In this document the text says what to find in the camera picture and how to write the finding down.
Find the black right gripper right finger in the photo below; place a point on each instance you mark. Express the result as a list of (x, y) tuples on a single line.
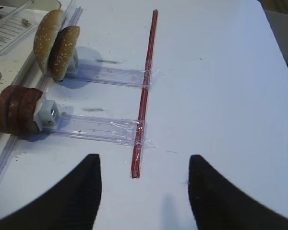
[(217, 204)]

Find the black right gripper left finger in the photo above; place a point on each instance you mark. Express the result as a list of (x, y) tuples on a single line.
[(71, 204)]

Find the front right meat slice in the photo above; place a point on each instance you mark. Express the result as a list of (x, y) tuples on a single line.
[(5, 98)]

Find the meat slice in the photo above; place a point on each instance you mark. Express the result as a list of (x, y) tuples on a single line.
[(5, 98), (21, 111)]

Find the rear right meat slice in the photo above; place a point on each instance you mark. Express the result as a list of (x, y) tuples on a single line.
[(21, 111)]

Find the small lettuce scrap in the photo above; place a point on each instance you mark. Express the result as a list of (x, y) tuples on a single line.
[(25, 23)]

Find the white pusher block lower right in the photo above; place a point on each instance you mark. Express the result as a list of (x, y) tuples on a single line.
[(46, 114)]

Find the white pusher block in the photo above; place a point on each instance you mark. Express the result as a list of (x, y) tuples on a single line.
[(73, 66), (46, 114)]

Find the red plastic strip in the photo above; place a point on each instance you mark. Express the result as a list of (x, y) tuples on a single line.
[(145, 95)]

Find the white pusher block upper right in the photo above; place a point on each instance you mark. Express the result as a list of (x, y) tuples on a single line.
[(73, 66)]

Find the rear sesame bun half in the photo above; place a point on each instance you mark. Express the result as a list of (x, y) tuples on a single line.
[(62, 51)]

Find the sesame bun half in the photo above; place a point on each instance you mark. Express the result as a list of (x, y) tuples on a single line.
[(62, 51), (45, 37)]

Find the front sesame bun half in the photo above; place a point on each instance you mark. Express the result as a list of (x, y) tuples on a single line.
[(45, 37)]

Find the clear plastic container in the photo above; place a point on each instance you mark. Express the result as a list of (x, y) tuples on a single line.
[(11, 29)]

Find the clear long rail right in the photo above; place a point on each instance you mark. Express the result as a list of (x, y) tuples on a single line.
[(29, 70)]

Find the clear rail lower right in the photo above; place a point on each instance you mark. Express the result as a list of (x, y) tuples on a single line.
[(121, 131)]

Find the clear rail upper right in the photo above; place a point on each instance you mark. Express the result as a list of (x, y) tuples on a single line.
[(121, 77)]

